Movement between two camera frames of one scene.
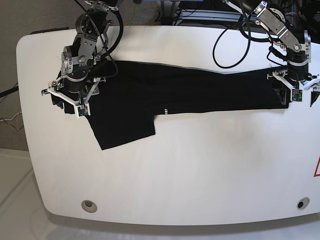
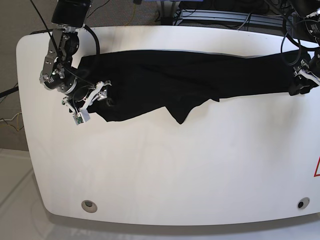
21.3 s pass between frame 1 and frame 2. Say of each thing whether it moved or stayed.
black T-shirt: moved
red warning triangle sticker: stayed
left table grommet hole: stayed
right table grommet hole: stayed
